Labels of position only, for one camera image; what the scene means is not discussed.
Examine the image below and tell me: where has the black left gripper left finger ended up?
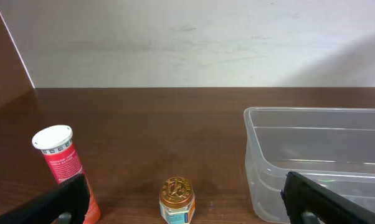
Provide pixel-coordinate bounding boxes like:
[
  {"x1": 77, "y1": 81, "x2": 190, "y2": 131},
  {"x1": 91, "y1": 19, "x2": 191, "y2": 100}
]
[{"x1": 0, "y1": 174, "x2": 90, "y2": 224}]

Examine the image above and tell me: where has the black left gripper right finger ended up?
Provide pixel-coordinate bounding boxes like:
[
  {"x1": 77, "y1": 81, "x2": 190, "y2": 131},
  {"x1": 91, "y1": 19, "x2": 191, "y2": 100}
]
[{"x1": 281, "y1": 171, "x2": 375, "y2": 224}]

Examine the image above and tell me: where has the clear plastic container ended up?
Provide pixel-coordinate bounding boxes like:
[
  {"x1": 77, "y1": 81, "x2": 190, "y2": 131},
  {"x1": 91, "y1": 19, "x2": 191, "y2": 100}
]
[{"x1": 244, "y1": 107, "x2": 375, "y2": 223}]

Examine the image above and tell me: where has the small gold lid balm jar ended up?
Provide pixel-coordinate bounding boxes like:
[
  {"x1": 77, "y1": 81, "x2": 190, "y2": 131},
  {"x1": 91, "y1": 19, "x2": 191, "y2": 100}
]
[{"x1": 159, "y1": 177, "x2": 196, "y2": 224}]

